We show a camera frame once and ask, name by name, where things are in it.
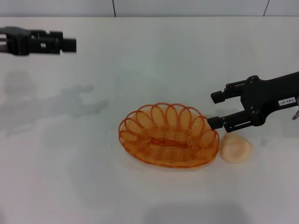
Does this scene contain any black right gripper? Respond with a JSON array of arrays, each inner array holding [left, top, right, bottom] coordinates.
[[207, 71, 299, 134]]

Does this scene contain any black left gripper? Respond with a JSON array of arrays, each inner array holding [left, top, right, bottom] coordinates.
[[0, 26, 77, 56]]

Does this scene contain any pale round bread bun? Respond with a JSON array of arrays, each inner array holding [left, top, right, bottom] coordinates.
[[220, 133, 254, 164]]

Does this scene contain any orange woven plastic basket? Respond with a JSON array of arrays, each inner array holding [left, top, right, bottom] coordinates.
[[118, 102, 220, 168]]

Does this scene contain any white printed label sticker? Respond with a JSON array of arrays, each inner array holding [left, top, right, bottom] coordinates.
[[278, 97, 296, 105]]

